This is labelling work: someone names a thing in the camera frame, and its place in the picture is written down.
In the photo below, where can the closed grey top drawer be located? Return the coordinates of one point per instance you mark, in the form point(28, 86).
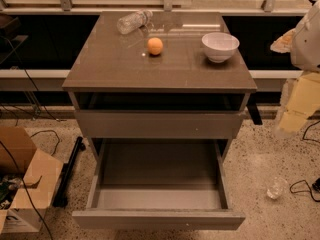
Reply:
point(105, 124)

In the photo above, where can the black tripod on floor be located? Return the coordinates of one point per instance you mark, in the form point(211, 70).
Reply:
point(60, 199)

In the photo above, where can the clear glass on floor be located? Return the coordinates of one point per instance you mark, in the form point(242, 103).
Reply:
point(276, 187)

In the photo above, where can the open cardboard box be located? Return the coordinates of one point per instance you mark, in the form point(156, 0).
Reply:
point(37, 172)

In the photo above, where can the open grey middle drawer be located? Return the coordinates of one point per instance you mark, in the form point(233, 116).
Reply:
point(161, 185)

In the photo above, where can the brown drawer cabinet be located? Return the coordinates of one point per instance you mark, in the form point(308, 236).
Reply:
point(116, 73)

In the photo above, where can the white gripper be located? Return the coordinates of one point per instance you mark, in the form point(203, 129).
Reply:
point(307, 44)

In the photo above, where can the clear plastic water bottle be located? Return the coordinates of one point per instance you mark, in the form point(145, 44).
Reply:
point(133, 21)

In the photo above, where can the orange fruit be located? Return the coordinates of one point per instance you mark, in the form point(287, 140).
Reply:
point(155, 46)

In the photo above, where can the white ceramic bowl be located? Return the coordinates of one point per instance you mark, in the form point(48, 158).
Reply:
point(219, 46)

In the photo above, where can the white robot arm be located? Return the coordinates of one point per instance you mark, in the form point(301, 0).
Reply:
point(305, 50)

